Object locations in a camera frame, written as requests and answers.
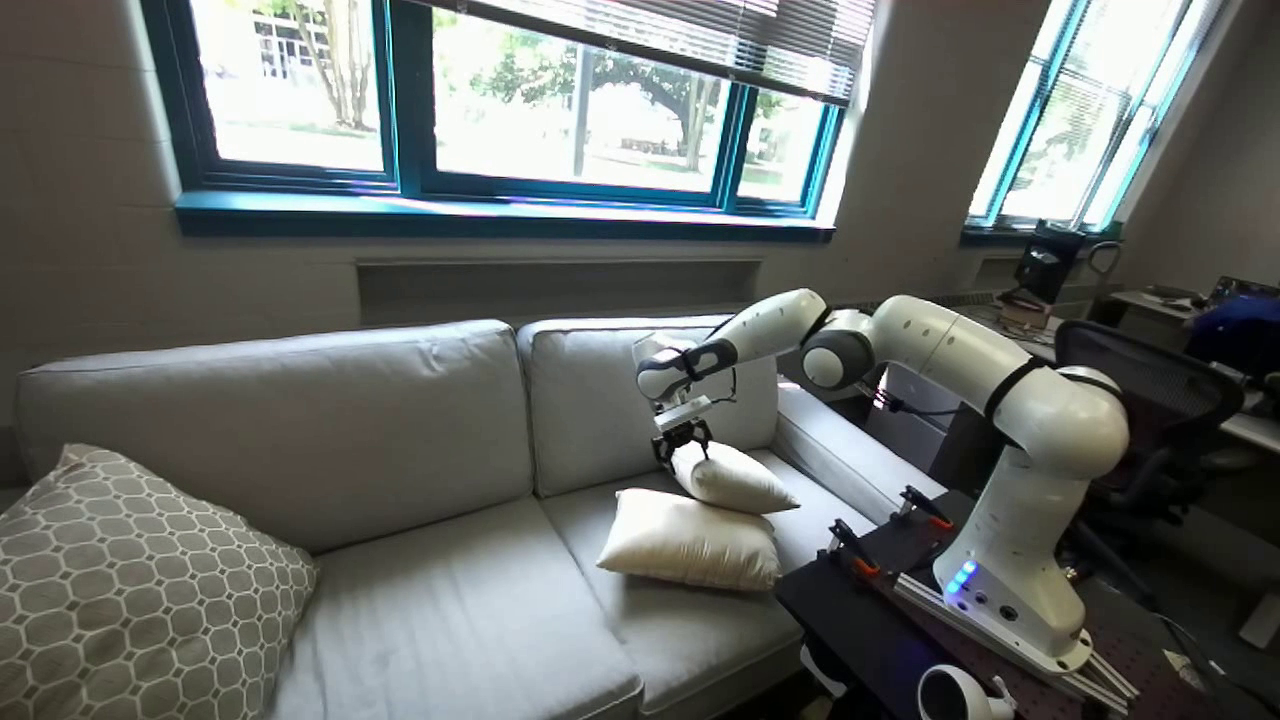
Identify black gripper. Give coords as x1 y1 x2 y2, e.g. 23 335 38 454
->
648 384 720 468

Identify smaller cream pillow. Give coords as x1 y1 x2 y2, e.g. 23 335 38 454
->
665 437 805 519

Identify larger cream pillow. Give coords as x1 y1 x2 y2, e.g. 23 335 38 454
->
590 486 784 595

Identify grey fabric sofa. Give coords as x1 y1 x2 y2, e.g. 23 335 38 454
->
11 312 952 720

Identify orange black clamp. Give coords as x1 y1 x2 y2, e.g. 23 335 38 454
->
826 515 892 586
894 486 962 538

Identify dark grey filing cabinet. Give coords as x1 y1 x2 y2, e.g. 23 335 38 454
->
864 356 1017 492

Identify black robot table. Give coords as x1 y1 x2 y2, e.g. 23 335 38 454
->
773 486 1280 720

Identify black electronic device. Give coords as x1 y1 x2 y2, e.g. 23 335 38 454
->
1012 237 1125 310

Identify white VR controller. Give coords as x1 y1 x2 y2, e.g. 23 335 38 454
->
911 659 1020 720

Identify grey window blinds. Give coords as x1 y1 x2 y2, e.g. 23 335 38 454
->
423 0 877 106

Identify wide blue framed window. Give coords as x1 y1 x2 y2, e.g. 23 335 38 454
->
135 0 884 246

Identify narrow blue framed window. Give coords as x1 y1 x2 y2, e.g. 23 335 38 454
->
959 0 1245 246

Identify blue bag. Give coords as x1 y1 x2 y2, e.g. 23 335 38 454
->
1184 289 1280 380

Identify patterned beige throw pillow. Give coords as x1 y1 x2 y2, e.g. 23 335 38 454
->
0 439 321 720

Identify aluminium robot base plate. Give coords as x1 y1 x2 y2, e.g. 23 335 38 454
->
886 570 1144 713

